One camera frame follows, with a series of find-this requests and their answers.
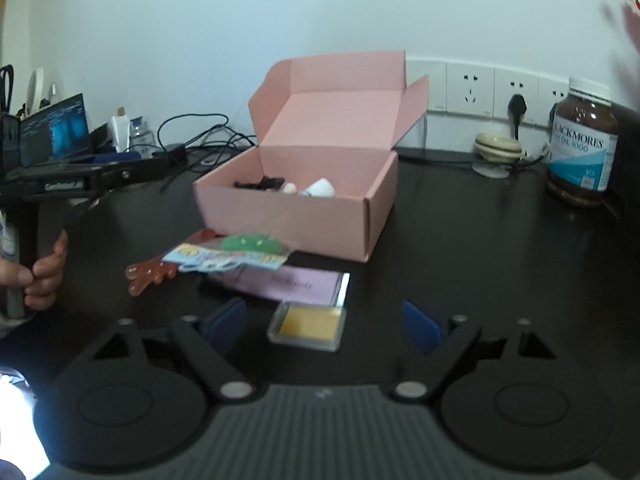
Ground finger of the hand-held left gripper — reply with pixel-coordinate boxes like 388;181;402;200
92;151;173;192

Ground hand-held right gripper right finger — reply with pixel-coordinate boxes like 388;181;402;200
391;300;557;403

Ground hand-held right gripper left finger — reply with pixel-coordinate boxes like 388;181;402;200
92;297;252;403

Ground cartoon sticker pack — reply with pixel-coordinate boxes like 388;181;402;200
162;244;288;273

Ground green plush keychain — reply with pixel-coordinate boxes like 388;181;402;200
220;232;283;256

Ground gold compact case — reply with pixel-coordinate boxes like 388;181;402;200
267;301;347;352

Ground purple cosmetic tube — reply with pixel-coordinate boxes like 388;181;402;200
200;265;351;308

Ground pink translucent roller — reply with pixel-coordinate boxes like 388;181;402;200
125;228;217;298

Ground pink cardboard box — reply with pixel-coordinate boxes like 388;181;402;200
194;51;430;263

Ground black hair claw clip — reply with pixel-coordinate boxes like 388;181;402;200
232;176;286;192

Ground white cream tube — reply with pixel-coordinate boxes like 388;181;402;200
300;177;336;198

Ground black desktop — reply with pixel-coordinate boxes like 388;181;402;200
0;145;640;480

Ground person's left hand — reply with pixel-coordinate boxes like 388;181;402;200
0;230;69;311

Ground clear bottle blue cap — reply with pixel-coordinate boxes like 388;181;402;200
129;117;156;156

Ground black power adapter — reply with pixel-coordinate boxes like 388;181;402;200
152;144;187;162

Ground white bottle brown cap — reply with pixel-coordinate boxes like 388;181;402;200
111;106;132;153

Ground black laptop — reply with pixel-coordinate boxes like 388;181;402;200
20;92;93;168

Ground brown supplement bottle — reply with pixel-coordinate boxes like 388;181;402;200
546;77;620;209

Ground tangled black cables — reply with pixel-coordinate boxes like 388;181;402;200
155;112;261;181

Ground beige round cable reel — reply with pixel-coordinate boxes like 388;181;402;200
472;132;530;178

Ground white wall socket panel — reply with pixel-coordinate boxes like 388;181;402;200
406;59;571;126

